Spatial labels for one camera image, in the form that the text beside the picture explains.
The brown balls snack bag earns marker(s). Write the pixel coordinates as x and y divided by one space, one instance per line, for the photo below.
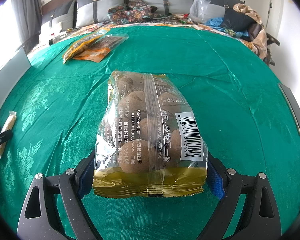
148 142

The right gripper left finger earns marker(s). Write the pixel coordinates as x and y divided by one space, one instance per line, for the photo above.
39 218

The small white snack stick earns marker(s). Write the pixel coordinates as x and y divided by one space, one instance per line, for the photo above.
9 123

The floral patterned cloth bundle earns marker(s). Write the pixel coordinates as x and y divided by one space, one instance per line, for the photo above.
135 11

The beige patterned blanket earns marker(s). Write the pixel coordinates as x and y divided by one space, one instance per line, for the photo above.
256 30

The blue plastic bag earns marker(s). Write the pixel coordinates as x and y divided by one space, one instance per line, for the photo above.
215 23

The white storage box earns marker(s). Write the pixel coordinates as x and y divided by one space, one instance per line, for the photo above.
7 72

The orange clear snack pouch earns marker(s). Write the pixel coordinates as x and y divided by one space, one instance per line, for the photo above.
99 50

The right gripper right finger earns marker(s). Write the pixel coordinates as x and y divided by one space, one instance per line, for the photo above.
246 209

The yellow peanut snack bag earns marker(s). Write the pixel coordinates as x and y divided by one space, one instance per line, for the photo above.
83 43

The grey curtain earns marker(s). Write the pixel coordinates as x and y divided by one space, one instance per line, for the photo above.
29 18

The grey pillow far left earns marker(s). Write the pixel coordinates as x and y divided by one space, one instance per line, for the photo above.
57 21

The black smartphone screen off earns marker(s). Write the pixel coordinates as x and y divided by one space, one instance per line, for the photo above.
292 104

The clear plastic bag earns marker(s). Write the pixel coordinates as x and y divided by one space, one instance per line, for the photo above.
198 10

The grey pillow far right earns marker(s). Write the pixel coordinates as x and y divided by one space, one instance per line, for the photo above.
217 8

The green satin tablecloth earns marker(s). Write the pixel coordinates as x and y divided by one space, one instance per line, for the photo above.
240 111

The black cushion bag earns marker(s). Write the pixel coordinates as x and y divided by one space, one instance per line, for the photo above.
236 21

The floral bed sheet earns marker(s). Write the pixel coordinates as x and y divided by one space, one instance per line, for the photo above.
170 21

